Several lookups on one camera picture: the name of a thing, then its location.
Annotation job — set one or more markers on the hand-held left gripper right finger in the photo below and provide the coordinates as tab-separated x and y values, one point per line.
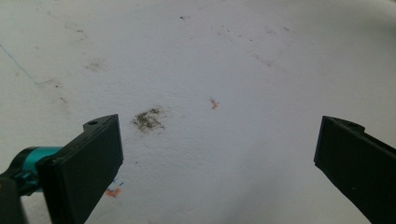
361	161

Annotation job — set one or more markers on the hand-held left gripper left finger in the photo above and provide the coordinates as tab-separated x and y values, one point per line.
81	168

